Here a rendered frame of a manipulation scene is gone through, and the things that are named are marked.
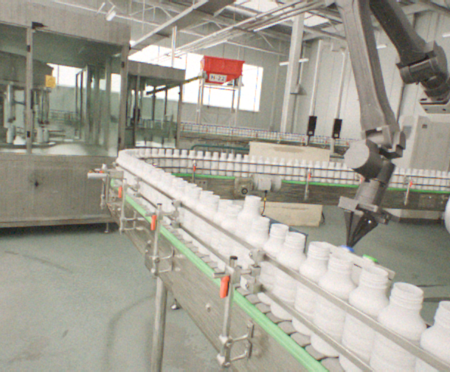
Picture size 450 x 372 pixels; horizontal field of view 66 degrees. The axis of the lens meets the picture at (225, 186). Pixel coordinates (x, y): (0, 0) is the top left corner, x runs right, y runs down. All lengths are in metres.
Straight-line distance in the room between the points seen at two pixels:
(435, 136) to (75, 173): 5.77
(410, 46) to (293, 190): 1.87
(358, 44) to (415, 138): 6.01
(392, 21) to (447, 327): 0.76
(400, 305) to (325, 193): 2.42
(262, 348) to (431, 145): 6.48
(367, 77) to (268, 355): 0.62
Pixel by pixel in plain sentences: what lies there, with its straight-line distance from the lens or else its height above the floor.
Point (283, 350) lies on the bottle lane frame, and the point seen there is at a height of 0.97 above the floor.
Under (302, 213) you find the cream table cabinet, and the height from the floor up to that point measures 0.19.
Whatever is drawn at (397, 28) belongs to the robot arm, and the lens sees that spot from 1.08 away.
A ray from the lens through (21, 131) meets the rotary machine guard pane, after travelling 4.08.
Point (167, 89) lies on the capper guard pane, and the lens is 6.35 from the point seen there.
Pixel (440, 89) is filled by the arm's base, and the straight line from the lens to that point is 1.24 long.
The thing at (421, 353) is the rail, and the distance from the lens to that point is 0.53.
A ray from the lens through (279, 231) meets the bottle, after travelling 0.72.
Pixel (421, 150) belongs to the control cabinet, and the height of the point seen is 1.29.
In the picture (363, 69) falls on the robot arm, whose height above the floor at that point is 1.51.
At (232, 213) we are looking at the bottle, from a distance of 0.86.
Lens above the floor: 1.35
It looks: 9 degrees down
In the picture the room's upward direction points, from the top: 6 degrees clockwise
